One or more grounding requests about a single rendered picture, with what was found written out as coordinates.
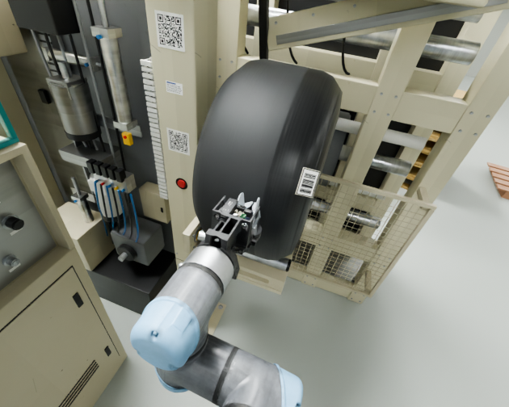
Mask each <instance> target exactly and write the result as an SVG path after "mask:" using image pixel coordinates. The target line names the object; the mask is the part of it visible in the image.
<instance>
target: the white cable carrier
mask: <svg viewBox="0 0 509 407"><path fill-rule="evenodd" d="M140 62H141V65H144V66H142V67H141V70H142V71H145V72H146V73H142V77H143V82H144V83H145V84H144V89H145V90H146V91H145V94H146V95H148V96H145V98H146V100H147V102H146V105H147V106H148V107H147V111H148V116H149V121H151V122H149V126H151V127H150V131H152V132H150V133H151V136H152V140H153V141H152V144H153V149H154V153H155V154H154V157H155V159H154V160H155V161H156V162H155V165H156V170H157V176H158V187H159V190H160V191H159V194H160V197H161V198H163V199H169V198H168V193H167V192H168V190H167V184H166V171H165V164H164V157H163V150H162V137H161V130H160V123H159V116H158V104H157V96H156V92H153V91H156V90H155V83H154V81H153V80H154V70H153V69H152V68H153V62H152V57H150V58H148V59H145V60H142V59H141V60H140ZM151 73H152V74H151ZM152 79H153V80H152ZM146 84H147V85H146ZM154 97H156V98H154Z"/></svg>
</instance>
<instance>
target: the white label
mask: <svg viewBox="0 0 509 407"><path fill-rule="evenodd" d="M320 172H321V171H317V170H311V169H308V168H305V167H303V170H302V172H301V177H300V180H299V183H298V186H297V191H296V195H303V196H306V197H310V198H313V193H314V191H315V187H316V185H317V182H318V178H319V174H320Z"/></svg>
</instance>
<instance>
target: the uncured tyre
mask: <svg viewBox="0 0 509 407"><path fill-rule="evenodd" d="M342 95H343V92H342V91H341V89H340V87H339V85H338V83H337V82H336V81H335V79H334V77H333V76H332V75H330V74H328V73H326V72H325V71H323V70H319V69H311V68H307V67H303V66H299V65H292V64H288V63H283V62H279V61H272V60H268V59H259V60H252V61H248V62H247V63H245V64H244V65H243V66H242V67H240V68H239V69H238V70H236V71H235V72H234V73H232V74H231V75H230V76H229V77H228V78H227V79H226V80H225V82H224V83H223V84H222V86H221V88H220V89H219V91H218V92H217V94H216V96H215V98H214V100H213V101H212V104H211V107H210V108H209V110H208V114H207V116H206V119H205V121H204V126H203V128H202V131H201V134H200V139H199V143H198V146H197V150H196V158H195V163H194V170H193V178H192V198H193V205H194V209H195V213H196V216H197V218H198V220H199V222H200V225H201V227H202V229H203V230H204V233H206V232H207V231H208V229H210V228H211V223H212V210H213V209H214V208H215V206H216V205H217V204H218V203H219V202H220V200H221V199H222V198H223V197H224V196H226V198H225V202H227V201H228V199H229V198H231V199H235V200H238V196H239V195H240V194H241V193H242V192H243V193H244V203H248V202H251V201H252V202H255V203H256V202H257V199H258V198H260V201H259V206H260V209H259V211H260V216H261V219H260V225H261V227H262V232H261V236H260V238H259V240H258V241H257V242H256V245H255V246H253V245H252V246H251V247H250V250H249V252H246V253H248V254H252V255H254V256H257V257H260V258H265V259H272V260H276V261H277V260H280V259H282V258H284V257H287V256H289V255H290V254H292V252H293V251H294V250H295V248H296V246H297V243H298V241H299V240H300V238H301V234H302V232H303V229H304V227H305V222H306V220H307V217H308V215H309V210H310V208H311V205H312V202H313V198H314V196H315V192H316V190H317V187H318V183H319V180H320V177H321V174H322V170H323V167H324V165H325V161H326V157H327V154H328V151H329V148H330V144H331V141H332V138H333V135H334V130H335V128H336V124H337V122H338V118H339V113H340V107H341V101H342ZM303 167H305V168H308V169H311V170H317V171H321V172H320V174H319V178H318V182H317V185H316V187H315V191H314V193H313V198H310V197H306V196H303V195H296V191H297V186H298V183H299V180H300V177H301V172H302V170H303Z"/></svg>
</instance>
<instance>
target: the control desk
mask: <svg viewBox="0 0 509 407"><path fill-rule="evenodd" d="M126 358H127V354H126V352H125V350H124V347H123V345H122V343H121V341H120V339H119V337H118V335H117V333H116V331H115V329H114V326H113V324H112V323H111V320H110V318H109V316H108V315H107V312H106V310H105V308H104V306H103V303H102V301H101V299H100V298H99V295H98V293H97V291H96V290H95V286H94V284H93V283H92V281H91V279H90V276H89V275H88V273H87V271H86V268H85V267H84V264H83V262H82V260H81V258H80V256H79V254H78V252H77V250H76V248H75V244H74V242H73V240H72V238H71V236H70V235H69V232H68V230H67V228H66V226H65V223H64V221H63V220H62V218H61V215H60V213H59V211H58V210H57V206H56V204H55V203H54V201H53V198H52V196H51V195H50V193H49V191H48V188H47V186H46V184H45V182H44V180H43V178H42V176H41V174H40V172H39V170H38V167H37V165H36V163H35V161H34V159H33V157H32V155H31V153H30V151H29V148H28V147H27V145H26V144H24V143H21V142H17V143H14V144H13V145H9V146H7V147H5V148H3V149H0V407H93V406H94V405H95V403H96V401H97V400H98V399H99V397H100V396H101V394H102V393H103V391H104V390H105V388H106V387H107V386H108V384H109V383H110V381H111V379H112V378H113V376H114V375H115V374H116V372H117V371H118V369H119V368H120V366H121V364H122V363H123V361H125V359H126Z"/></svg>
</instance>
